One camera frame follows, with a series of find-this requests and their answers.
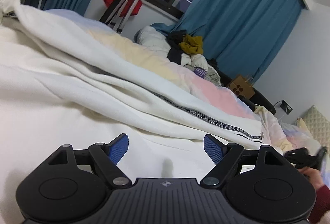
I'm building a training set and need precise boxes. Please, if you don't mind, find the white knit garment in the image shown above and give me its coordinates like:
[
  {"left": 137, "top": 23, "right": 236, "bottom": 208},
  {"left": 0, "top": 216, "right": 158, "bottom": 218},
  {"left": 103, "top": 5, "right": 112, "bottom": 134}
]
[{"left": 1, "top": 0, "right": 262, "bottom": 223}]

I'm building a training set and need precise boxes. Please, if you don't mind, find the red sleeve forearm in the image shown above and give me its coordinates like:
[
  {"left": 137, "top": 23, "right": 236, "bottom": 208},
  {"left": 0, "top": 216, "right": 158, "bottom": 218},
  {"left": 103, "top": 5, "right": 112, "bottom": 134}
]
[{"left": 308, "top": 185, "right": 330, "bottom": 224}]

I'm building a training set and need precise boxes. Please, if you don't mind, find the right hand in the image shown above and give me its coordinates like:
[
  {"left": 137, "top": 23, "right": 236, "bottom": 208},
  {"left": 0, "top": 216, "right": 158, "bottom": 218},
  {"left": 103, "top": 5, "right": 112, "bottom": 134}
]
[{"left": 298, "top": 167, "right": 324, "bottom": 191}]

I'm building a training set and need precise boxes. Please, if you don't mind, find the pastel rainbow duvet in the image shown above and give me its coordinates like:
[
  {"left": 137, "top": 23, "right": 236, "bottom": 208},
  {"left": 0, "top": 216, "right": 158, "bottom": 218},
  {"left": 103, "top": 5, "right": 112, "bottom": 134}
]
[{"left": 50, "top": 9, "right": 321, "bottom": 154}]

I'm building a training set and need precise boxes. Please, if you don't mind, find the cream quilted pillow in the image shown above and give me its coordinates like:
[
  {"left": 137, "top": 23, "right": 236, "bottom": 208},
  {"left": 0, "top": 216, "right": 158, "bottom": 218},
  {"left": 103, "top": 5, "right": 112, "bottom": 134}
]
[{"left": 296, "top": 106, "right": 329, "bottom": 148}]

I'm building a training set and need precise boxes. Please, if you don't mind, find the grey white hoodie purple print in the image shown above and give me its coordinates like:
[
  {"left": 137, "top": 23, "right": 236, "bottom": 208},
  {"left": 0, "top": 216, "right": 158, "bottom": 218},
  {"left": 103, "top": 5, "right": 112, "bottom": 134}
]
[{"left": 181, "top": 53, "right": 221, "bottom": 87}]

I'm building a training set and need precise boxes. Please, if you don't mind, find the mustard yellow garment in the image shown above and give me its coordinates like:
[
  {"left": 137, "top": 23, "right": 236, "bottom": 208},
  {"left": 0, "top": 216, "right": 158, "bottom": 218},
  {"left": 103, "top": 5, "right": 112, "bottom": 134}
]
[{"left": 179, "top": 34, "right": 204, "bottom": 55}]

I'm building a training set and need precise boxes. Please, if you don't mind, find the white puffy jacket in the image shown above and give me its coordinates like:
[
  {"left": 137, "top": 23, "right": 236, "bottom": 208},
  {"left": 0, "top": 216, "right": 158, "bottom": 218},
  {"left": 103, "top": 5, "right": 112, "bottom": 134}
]
[{"left": 134, "top": 26, "right": 171, "bottom": 58}]

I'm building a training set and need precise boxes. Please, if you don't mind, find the black garment on pile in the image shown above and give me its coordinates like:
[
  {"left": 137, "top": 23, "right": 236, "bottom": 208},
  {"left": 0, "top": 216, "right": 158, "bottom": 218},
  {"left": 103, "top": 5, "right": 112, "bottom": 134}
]
[{"left": 166, "top": 30, "right": 187, "bottom": 65}]

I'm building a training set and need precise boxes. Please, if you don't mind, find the black silver tripod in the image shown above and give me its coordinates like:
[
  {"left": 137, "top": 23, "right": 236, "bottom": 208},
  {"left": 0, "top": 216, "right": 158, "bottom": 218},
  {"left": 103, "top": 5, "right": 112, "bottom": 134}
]
[{"left": 99, "top": 0, "right": 142, "bottom": 34}]

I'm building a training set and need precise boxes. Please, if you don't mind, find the teal curtain right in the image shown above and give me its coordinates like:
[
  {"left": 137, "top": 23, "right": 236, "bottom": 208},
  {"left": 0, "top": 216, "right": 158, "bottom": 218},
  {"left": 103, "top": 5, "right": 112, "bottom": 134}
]
[{"left": 154, "top": 0, "right": 304, "bottom": 80}]

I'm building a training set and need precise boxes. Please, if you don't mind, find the red cloth on sill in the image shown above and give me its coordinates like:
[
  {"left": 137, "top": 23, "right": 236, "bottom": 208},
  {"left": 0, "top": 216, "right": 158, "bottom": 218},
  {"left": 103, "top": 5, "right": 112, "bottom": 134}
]
[{"left": 102, "top": 0, "right": 143, "bottom": 16}]

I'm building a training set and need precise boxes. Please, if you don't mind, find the black wall socket charger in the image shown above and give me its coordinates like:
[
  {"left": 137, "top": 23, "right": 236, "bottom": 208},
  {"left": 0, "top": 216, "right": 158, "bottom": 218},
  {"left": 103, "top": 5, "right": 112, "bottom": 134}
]
[{"left": 273, "top": 100, "right": 292, "bottom": 115}]

